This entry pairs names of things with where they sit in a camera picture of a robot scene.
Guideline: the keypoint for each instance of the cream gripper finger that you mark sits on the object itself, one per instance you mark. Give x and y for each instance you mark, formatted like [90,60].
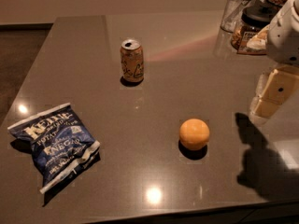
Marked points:
[274,89]

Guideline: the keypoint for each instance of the clear glass cup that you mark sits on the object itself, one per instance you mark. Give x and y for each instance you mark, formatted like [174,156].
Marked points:
[232,12]

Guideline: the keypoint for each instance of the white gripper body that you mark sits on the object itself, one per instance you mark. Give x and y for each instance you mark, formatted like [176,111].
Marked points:
[284,36]

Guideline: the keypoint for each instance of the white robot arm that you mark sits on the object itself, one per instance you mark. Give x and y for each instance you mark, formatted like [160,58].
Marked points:
[280,40]

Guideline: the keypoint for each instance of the orange fruit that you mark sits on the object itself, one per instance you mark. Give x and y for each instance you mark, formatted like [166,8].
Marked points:
[194,134]

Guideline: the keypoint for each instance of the black-lidded glass jar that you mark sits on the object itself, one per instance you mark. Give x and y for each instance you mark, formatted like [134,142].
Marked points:
[250,31]

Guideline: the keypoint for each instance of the blue potato chip bag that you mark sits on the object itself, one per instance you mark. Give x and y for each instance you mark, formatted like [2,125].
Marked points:
[61,145]

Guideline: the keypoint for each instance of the orange soda can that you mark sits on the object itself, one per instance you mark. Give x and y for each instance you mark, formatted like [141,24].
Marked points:
[132,60]

